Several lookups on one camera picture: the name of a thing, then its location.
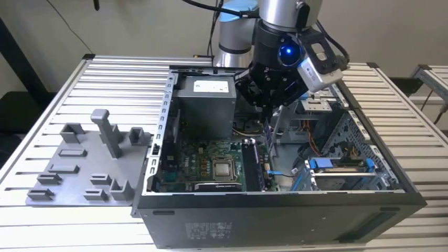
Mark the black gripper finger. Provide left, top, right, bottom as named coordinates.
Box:
left=233, top=69, right=268, bottom=124
left=266, top=76, right=306, bottom=124

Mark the dark RAM stick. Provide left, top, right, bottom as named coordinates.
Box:
left=261, top=115, right=273, bottom=148
left=242, top=141, right=256, bottom=192

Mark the silver drive cage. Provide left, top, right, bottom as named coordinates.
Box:
left=268, top=86, right=346, bottom=144

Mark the grey power supply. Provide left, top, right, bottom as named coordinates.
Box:
left=173, top=76, right=240, bottom=141

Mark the green motherboard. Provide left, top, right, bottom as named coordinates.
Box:
left=153, top=115, right=278, bottom=193

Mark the CPU socket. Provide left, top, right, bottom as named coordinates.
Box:
left=208, top=155, right=238, bottom=183

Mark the blue disk carrier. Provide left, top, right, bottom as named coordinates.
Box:
left=293, top=156, right=380, bottom=192

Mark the silver CPU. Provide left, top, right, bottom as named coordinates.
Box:
left=213, top=162, right=233, bottom=180

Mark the black graphics card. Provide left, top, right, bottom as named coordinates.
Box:
left=184, top=181, right=248, bottom=193

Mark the neighbouring metal slat table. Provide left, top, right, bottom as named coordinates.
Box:
left=409, top=64, right=448, bottom=106

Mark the black PC case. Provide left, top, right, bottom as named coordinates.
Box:
left=129, top=64, right=428, bottom=250

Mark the grey parts rack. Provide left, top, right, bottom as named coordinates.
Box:
left=22, top=109, right=156, bottom=208

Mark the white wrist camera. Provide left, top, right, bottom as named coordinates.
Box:
left=296, top=34, right=345, bottom=93

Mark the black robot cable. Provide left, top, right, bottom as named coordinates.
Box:
left=180, top=0, right=261, bottom=56

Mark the yellow white wire bundle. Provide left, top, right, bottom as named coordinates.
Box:
left=230, top=125, right=262, bottom=137

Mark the orange wire bundle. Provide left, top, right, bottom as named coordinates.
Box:
left=306, top=119, right=325, bottom=158

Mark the blue SATA wire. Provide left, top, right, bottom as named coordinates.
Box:
left=268, top=170, right=300, bottom=179

